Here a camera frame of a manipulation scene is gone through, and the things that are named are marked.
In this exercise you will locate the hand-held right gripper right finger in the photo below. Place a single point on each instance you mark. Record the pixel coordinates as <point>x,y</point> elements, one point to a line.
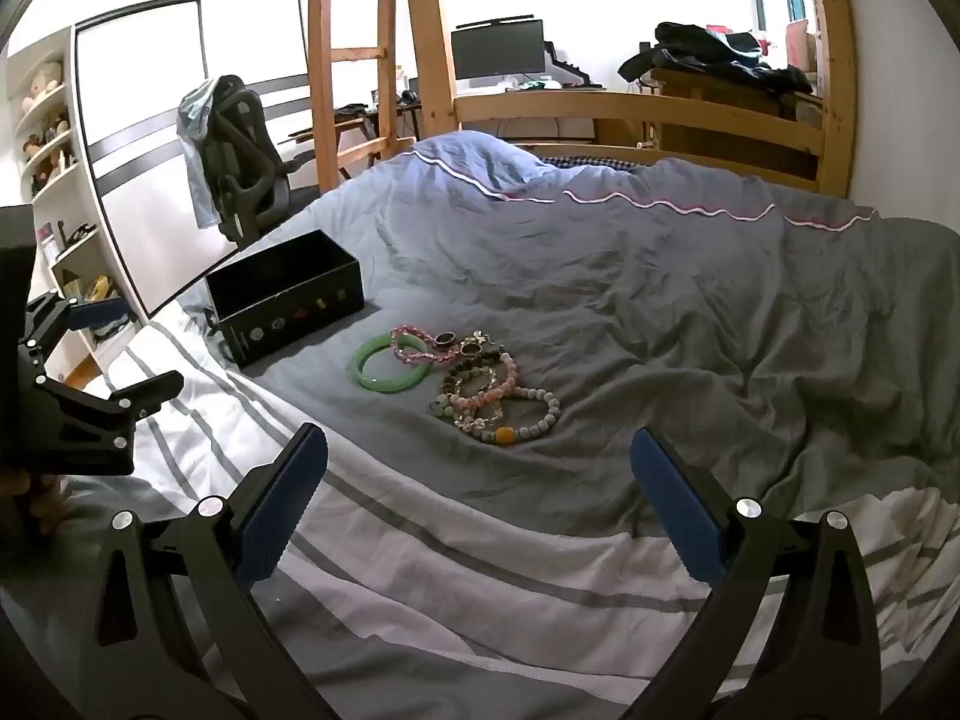
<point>675,510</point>

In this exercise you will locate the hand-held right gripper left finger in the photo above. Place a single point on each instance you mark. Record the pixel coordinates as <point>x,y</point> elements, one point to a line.
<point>285,510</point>

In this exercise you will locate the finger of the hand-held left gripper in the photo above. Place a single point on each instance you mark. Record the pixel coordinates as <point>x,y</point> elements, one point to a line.
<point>82,427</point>
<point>101,313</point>

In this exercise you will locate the green jade bangle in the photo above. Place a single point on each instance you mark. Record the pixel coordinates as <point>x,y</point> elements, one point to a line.
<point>371,381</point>

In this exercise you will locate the black rectangular box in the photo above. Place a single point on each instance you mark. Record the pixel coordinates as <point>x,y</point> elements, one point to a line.
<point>300,315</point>

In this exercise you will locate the small silver charm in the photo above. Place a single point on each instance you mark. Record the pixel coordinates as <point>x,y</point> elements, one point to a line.
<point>477,336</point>

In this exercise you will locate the person's left hand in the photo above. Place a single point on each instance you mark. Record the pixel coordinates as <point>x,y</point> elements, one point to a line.
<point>52,511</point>

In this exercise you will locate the white bookshelf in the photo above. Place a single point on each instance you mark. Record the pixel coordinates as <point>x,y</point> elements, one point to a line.
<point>82,187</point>

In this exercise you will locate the light blue shirt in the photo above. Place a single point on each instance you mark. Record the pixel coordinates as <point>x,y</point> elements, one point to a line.
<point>196,165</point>

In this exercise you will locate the white plush toy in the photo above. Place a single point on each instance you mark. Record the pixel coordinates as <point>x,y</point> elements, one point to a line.
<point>41,86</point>

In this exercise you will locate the white striped bed sheet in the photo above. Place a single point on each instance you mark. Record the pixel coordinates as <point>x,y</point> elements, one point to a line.
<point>450,615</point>

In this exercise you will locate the black office chair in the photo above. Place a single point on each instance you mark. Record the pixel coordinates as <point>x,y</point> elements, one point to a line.
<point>251,165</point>

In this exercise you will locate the white sliding wardrobe doors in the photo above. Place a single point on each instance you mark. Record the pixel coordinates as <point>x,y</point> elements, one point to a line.
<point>150,90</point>

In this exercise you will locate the grey duvet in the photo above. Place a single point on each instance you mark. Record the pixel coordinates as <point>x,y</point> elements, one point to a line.
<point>675,277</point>

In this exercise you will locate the dark desk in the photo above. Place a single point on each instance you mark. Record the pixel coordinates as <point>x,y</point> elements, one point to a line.
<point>360,114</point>

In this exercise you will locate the wooden ladder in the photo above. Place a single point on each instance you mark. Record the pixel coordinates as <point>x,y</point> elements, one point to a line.
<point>319,52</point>

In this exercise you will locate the checkered cloth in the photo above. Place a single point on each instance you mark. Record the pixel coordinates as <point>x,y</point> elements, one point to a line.
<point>600,163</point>

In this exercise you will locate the pile of dark clothes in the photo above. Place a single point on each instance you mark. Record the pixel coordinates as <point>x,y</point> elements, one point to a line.
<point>712,52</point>

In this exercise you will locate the black computer monitor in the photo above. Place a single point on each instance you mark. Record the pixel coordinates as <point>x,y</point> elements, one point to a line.
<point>496,49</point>

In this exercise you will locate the wooden bed frame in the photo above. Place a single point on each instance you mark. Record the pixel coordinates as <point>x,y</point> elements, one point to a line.
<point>836,52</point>

